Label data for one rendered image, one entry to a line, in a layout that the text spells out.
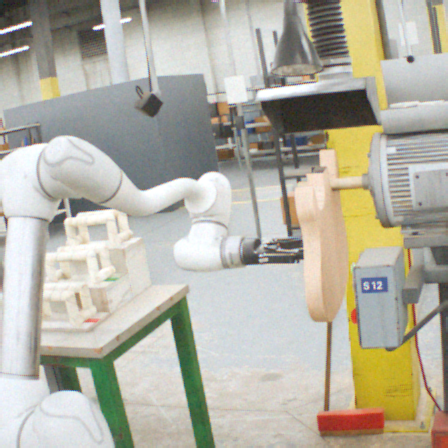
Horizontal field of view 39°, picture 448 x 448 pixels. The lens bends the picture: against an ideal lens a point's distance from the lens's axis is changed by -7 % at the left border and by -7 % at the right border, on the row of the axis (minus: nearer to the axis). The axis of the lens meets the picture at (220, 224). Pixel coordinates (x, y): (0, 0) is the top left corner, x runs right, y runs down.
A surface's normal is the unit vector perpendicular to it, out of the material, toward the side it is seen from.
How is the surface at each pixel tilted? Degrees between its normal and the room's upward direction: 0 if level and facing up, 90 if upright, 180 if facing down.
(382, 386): 90
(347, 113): 90
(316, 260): 69
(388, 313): 90
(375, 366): 90
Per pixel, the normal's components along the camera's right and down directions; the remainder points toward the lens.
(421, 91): -0.38, 0.23
